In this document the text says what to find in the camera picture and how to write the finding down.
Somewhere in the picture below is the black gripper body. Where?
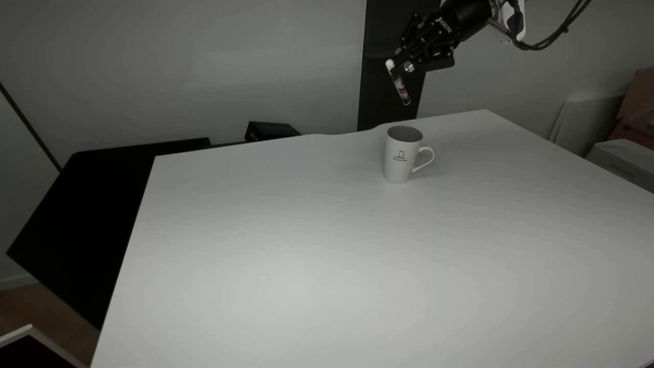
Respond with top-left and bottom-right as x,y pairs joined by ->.
431,0 -> 494,40

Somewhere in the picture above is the white mug with logo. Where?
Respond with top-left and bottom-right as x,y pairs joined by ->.
380,123 -> 437,186

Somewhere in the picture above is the white rounded bin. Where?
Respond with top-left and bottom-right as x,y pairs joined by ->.
550,89 -> 623,157

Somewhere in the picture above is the small black box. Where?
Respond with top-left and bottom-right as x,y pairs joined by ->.
244,121 -> 303,146

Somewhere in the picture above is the brown cardboard box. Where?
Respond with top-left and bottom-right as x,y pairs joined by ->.
608,66 -> 654,147

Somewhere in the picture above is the white flat box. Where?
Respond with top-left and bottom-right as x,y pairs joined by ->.
585,136 -> 654,195

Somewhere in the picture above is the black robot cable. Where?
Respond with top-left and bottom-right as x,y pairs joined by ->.
506,0 -> 593,53

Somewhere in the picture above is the thin black wall strip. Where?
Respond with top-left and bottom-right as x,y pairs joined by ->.
0,79 -> 63,174

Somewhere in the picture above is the white frame bar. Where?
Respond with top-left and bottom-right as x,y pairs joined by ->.
0,322 -> 87,368

